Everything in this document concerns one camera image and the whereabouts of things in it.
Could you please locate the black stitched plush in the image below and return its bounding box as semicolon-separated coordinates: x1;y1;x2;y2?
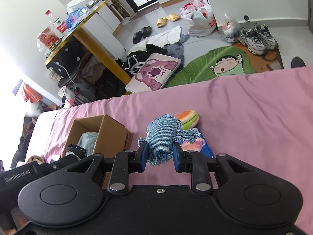
65;144;87;160

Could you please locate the blue planet print packet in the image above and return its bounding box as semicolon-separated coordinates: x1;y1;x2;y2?
177;130;215;158

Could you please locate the brown cardboard box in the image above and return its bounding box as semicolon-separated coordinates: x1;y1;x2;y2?
62;115;132;158

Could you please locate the burger plush toy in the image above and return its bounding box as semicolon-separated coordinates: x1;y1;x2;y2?
176;110;200;130

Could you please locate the grey fluffy plush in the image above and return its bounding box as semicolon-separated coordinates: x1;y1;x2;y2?
77;132;98;156

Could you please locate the pink bed sheet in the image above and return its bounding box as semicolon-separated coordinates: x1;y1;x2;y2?
26;64;313;235

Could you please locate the orange hanging bag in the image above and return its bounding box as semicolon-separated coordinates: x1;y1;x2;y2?
22;82;42;103

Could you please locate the pink bear cushion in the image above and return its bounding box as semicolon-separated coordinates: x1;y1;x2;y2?
126;53;181;93

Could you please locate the black white tote bag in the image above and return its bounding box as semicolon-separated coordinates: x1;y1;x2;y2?
115;43;168;78

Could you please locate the green leaf cartoon rug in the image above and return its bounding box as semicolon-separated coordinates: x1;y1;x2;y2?
165;45;256;88

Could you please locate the grey fluffy floor cloth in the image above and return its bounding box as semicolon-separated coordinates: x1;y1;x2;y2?
163;33;190;65

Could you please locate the black polka dot chair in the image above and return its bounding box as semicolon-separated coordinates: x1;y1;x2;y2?
46;37;93;88

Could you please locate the black sandal near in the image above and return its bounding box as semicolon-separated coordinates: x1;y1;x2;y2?
132;31;143;44

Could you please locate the black sandal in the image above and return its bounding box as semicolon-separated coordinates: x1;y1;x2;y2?
142;26;152;39
132;31;143;44

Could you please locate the white towel on floor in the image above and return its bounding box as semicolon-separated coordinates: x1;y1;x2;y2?
127;26;182;55

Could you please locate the black sandal far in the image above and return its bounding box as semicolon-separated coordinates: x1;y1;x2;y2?
142;26;152;39

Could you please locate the left grey sneaker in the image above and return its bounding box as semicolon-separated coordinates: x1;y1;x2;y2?
239;28;267;56

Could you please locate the grey sneaker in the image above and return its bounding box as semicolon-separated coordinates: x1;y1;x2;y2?
254;23;279;50
239;28;267;56

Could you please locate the small clear plastic bag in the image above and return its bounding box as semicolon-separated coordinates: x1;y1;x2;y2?
219;13;240;44

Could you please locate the large white plastic bag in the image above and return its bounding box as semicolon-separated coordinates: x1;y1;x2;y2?
180;0;217;37

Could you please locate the black round floor object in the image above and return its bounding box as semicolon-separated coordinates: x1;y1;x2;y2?
291;57;306;69

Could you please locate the yellow slipper near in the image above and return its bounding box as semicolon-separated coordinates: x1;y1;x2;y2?
156;18;167;28

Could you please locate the yellow slipper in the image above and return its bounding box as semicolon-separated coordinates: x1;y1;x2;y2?
166;13;180;22
156;18;167;28

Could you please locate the red snack packet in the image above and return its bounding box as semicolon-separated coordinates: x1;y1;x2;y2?
37;27;61;52

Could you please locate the yellow slipper far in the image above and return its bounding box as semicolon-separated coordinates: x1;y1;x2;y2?
166;13;180;22

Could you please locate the right grey sneaker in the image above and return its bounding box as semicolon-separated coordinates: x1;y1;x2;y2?
254;23;279;50

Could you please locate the blue plastic bag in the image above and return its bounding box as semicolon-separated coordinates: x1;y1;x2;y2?
65;6;91;31

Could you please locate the clear water bottle red cap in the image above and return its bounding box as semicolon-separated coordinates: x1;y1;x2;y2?
45;10;62;28

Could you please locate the yellow frame table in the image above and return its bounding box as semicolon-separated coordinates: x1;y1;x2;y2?
45;0;130;84

